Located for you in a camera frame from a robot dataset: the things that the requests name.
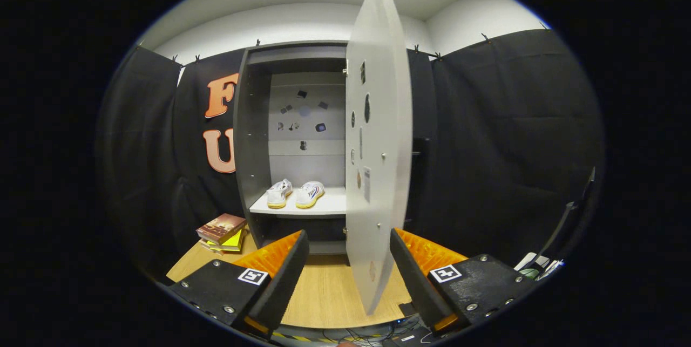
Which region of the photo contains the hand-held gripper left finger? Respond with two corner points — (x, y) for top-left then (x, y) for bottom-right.
(167, 229), (310, 339)

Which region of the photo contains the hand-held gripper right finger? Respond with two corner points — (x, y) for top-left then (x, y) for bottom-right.
(390, 228), (540, 337)

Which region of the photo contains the white shoe yellow sole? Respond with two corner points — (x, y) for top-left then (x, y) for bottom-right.
(266, 178), (294, 209)
(295, 181), (326, 209)

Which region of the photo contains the dark grey shoe cabinet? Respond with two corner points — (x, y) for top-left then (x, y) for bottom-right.
(233, 39), (432, 257)

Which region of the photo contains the beige shoe cabinet door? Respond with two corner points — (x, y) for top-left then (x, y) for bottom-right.
(344, 0), (414, 316)

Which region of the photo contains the light grey cabinet shelf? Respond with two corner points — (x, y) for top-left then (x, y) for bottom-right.
(249, 186), (347, 219)

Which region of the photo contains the yellow black hazard tape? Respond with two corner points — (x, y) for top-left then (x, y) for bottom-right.
(270, 330), (346, 343)

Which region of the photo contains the yellow book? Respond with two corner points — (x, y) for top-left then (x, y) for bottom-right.
(208, 228), (245, 252)

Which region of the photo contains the black backdrop cloth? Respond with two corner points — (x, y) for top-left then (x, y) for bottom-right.
(96, 28), (605, 283)

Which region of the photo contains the row of black cloth clips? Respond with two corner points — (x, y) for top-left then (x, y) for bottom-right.
(135, 21), (551, 64)

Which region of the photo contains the black cable bundle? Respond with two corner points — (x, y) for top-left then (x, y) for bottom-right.
(319, 325), (400, 345)

